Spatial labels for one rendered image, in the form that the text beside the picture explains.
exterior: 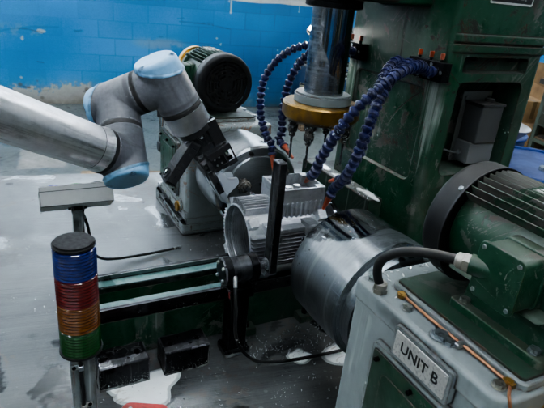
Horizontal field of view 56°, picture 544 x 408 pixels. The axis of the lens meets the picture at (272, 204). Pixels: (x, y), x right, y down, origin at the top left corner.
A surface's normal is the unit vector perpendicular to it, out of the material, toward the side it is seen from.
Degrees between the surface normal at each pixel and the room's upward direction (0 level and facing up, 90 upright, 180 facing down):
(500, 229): 61
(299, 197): 90
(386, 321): 90
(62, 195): 57
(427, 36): 90
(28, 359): 0
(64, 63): 90
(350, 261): 43
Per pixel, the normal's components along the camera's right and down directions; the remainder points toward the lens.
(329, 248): -0.59, -0.55
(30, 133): 0.66, 0.55
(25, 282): 0.09, -0.91
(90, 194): 0.42, -0.17
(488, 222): -0.74, -0.35
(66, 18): 0.29, 0.40
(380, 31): -0.89, 0.11
